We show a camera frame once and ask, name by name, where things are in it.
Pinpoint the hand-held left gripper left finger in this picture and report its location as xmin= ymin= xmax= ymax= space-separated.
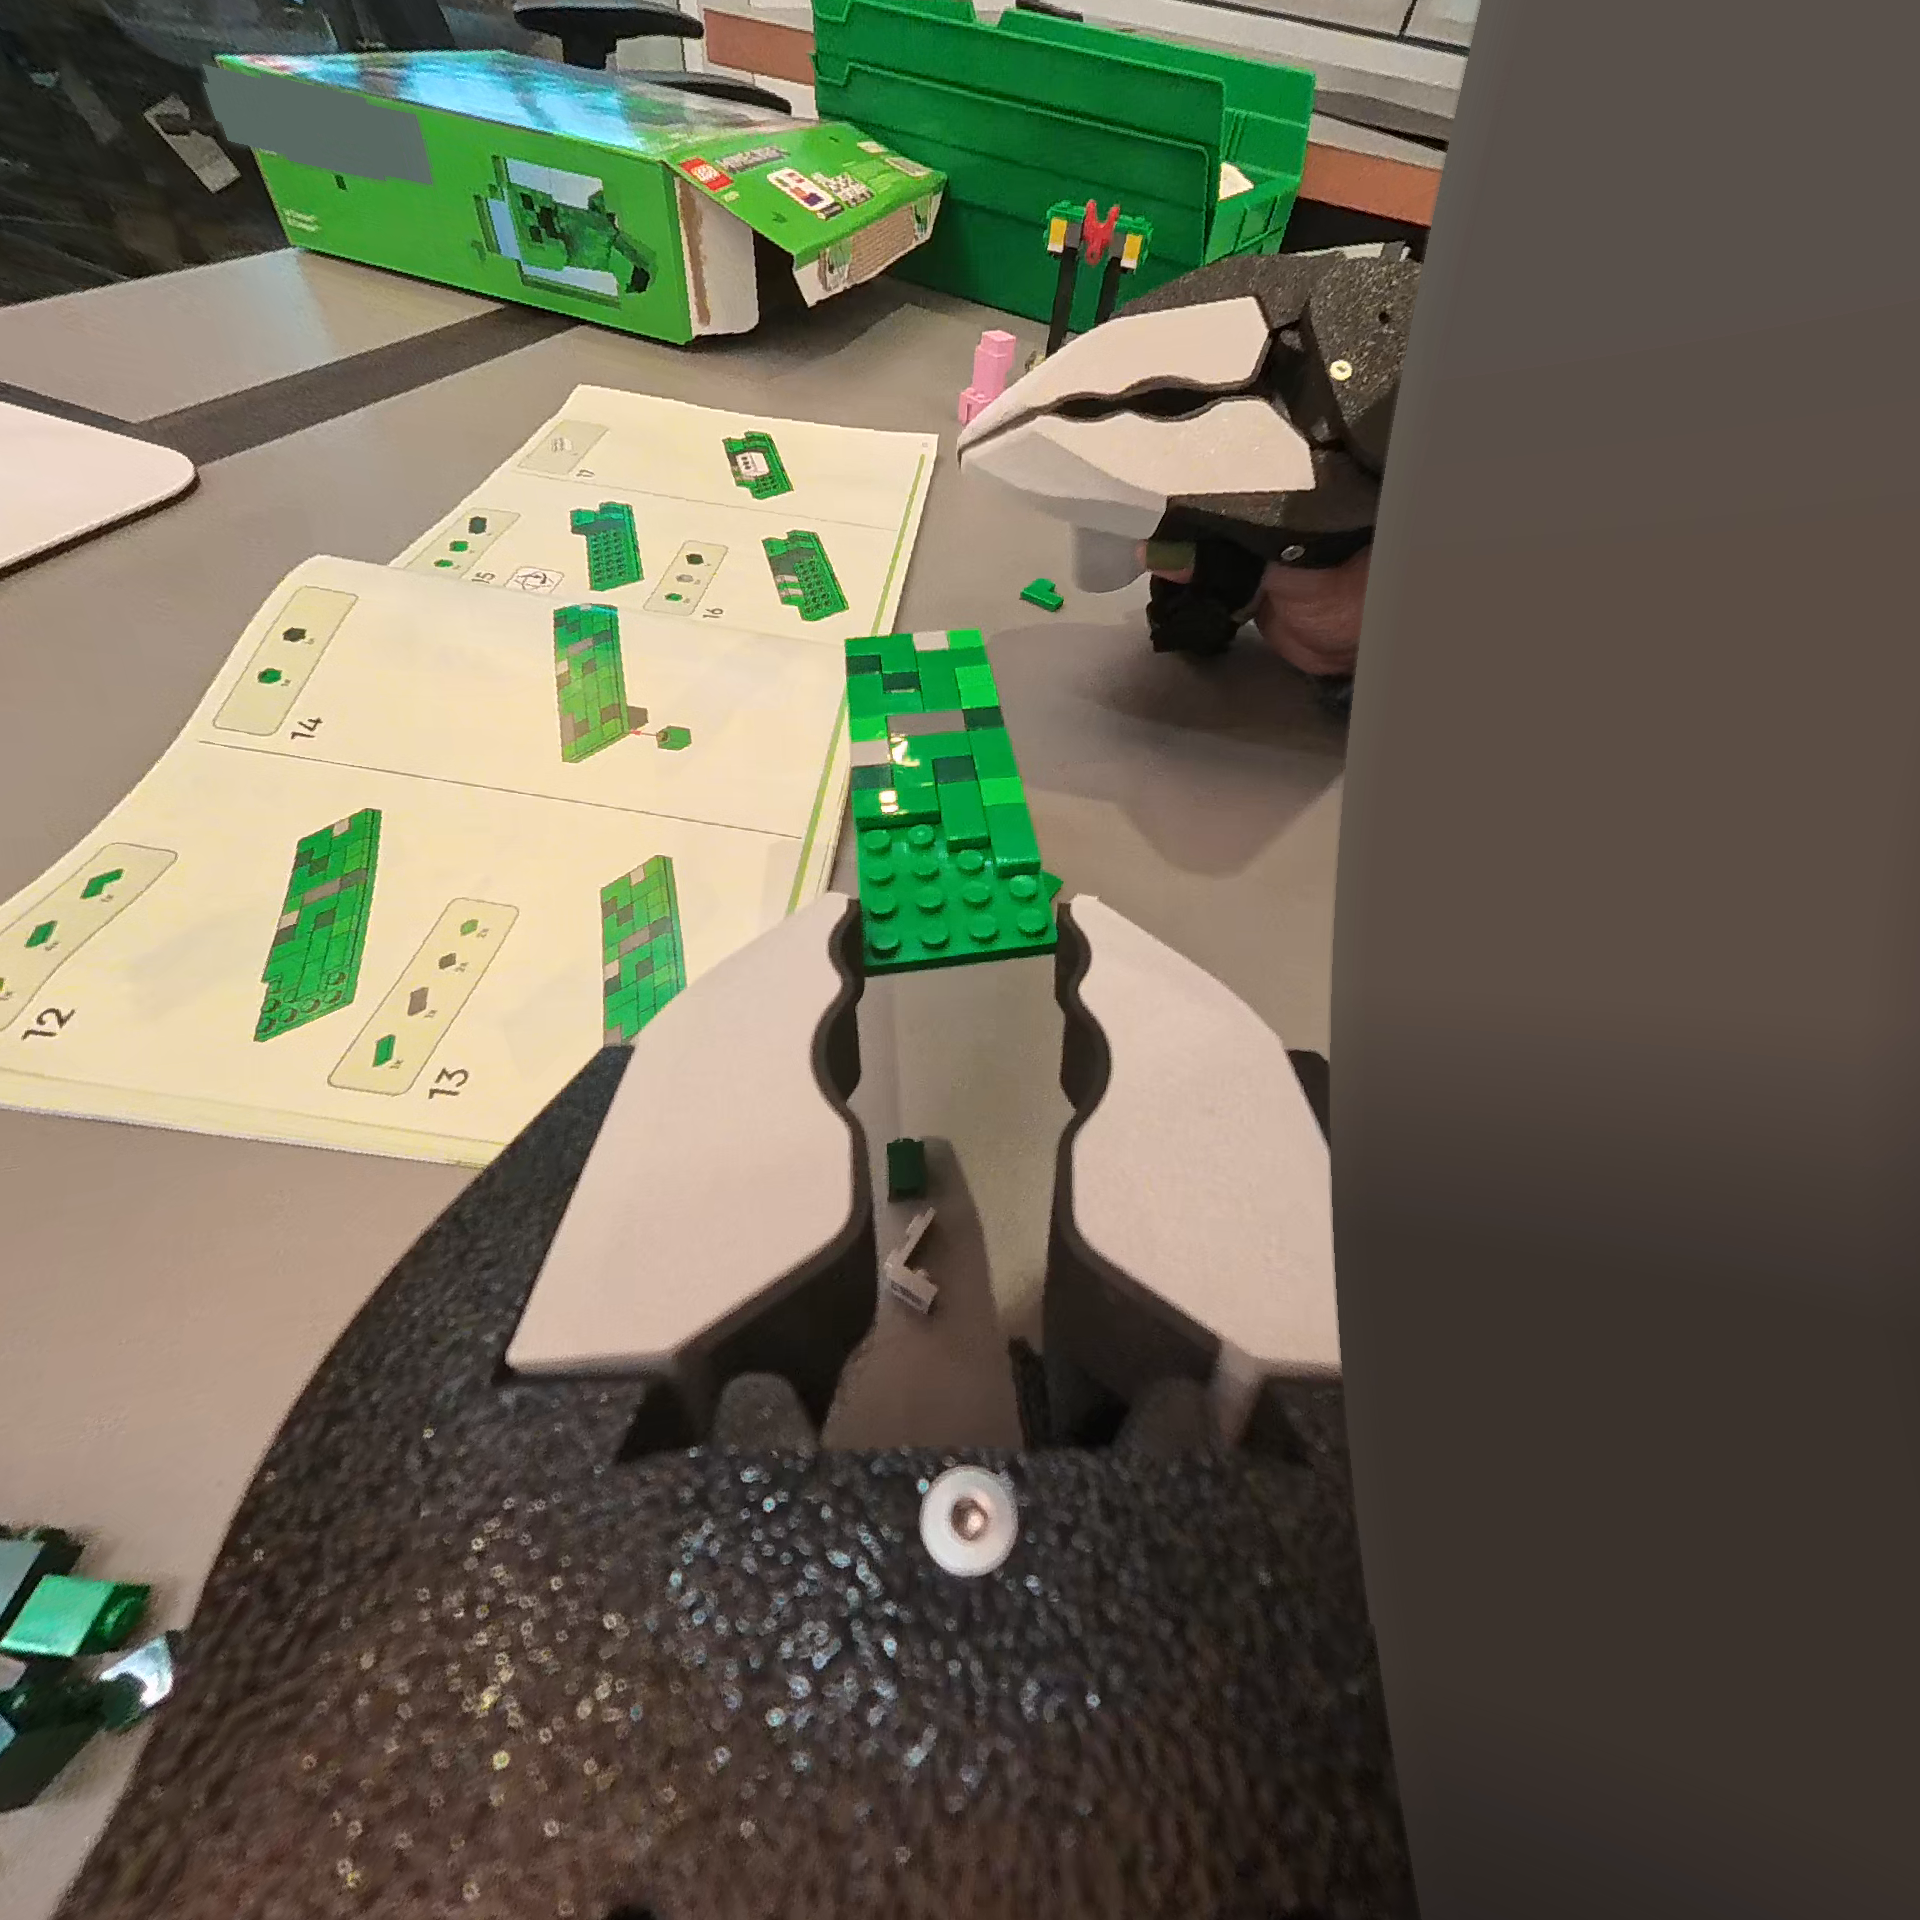
xmin=507 ymin=891 xmax=880 ymax=1450

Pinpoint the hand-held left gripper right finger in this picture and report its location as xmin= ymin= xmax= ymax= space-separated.
xmin=1047 ymin=894 xmax=1345 ymax=1450

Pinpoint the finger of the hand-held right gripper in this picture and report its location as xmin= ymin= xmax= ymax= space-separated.
xmin=959 ymin=391 xmax=1322 ymax=538
xmin=971 ymin=295 xmax=1277 ymax=438

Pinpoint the green studded plate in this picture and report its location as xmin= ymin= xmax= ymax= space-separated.
xmin=844 ymin=625 xmax=1066 ymax=978

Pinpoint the person's right hand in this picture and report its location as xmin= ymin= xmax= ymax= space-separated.
xmin=1143 ymin=538 xmax=1364 ymax=687

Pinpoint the green plastic bin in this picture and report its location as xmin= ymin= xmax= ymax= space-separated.
xmin=809 ymin=0 xmax=1320 ymax=326

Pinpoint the building instruction booklet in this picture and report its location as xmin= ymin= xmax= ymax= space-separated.
xmin=0 ymin=382 xmax=943 ymax=1168

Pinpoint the black office chair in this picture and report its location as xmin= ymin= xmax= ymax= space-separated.
xmin=507 ymin=0 xmax=711 ymax=64

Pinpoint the green cardboard toy box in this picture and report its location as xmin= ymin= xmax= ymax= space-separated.
xmin=215 ymin=50 xmax=952 ymax=346

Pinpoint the white stand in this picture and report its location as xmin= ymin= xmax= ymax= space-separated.
xmin=0 ymin=394 xmax=204 ymax=576

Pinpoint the black frame brick model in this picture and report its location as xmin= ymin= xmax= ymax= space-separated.
xmin=1044 ymin=197 xmax=1155 ymax=357

